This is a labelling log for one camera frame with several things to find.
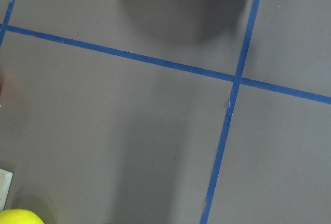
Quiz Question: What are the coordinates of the yellow lemon near board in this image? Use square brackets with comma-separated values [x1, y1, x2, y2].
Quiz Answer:
[1, 209, 44, 224]

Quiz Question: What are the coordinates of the wooden cutting board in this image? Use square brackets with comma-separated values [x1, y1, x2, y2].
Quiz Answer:
[0, 169, 13, 212]

